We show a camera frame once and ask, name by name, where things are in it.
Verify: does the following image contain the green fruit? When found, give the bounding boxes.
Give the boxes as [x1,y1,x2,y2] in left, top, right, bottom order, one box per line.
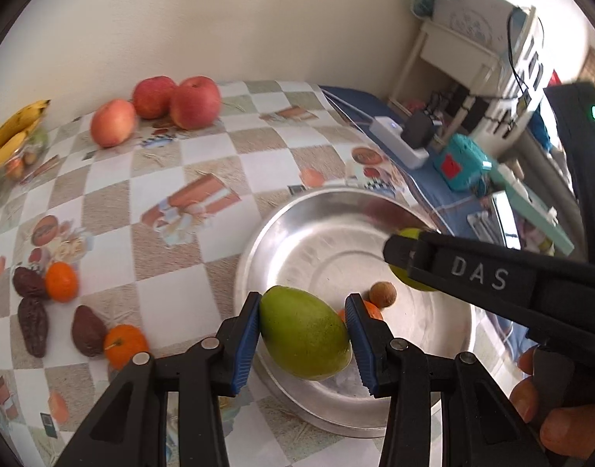
[390,226,442,293]
[259,286,352,381]

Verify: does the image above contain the brown longan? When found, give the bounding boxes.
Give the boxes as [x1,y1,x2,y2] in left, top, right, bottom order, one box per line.
[368,281,397,309]

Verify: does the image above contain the orange tangerine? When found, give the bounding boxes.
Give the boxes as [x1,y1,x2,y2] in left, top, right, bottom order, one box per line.
[103,325,149,370]
[44,262,79,302]
[339,299,383,321]

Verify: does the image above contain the dark date long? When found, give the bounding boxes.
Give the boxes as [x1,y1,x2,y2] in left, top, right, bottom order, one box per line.
[18,297,49,358]

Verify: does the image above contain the person right hand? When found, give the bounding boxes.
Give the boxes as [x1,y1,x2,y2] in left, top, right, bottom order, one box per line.
[509,348,595,460]

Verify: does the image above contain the teal toy box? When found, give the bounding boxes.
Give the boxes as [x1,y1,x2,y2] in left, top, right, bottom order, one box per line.
[432,134,493,192]

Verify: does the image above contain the silver metal bowl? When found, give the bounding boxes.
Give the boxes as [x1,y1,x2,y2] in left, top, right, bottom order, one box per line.
[233,187,477,437]

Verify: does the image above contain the black power adapter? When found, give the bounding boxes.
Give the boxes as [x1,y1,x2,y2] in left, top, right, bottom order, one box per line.
[401,111,442,150]

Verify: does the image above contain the white power strip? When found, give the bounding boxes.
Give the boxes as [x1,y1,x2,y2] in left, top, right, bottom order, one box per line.
[369,116,429,170]

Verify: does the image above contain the checkered printed tablecloth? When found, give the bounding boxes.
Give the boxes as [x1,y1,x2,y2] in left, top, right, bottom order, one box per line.
[0,81,383,466]

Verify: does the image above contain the white shelf unit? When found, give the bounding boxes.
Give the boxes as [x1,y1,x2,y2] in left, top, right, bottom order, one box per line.
[388,7,554,156]

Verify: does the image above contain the red right apple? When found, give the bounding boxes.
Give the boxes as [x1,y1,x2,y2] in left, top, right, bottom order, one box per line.
[170,76,222,131]

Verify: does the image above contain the clear plastic fruit tray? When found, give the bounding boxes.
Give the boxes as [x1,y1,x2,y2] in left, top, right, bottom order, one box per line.
[0,125,49,194]

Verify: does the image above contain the lower yellow banana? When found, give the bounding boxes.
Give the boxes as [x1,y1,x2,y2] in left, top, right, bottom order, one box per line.
[0,131,28,165]

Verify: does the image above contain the yellow banana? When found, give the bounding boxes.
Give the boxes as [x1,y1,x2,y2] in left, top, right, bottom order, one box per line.
[0,99,51,147]
[0,131,28,165]

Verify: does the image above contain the pale red apple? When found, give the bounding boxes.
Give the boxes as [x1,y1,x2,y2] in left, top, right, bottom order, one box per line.
[90,99,136,149]

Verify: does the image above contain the dark red back apple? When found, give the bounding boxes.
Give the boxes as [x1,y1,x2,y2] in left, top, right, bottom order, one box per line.
[132,76,176,119]

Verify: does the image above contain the upper yellow banana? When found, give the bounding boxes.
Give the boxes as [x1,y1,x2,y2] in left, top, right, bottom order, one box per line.
[0,99,51,147]

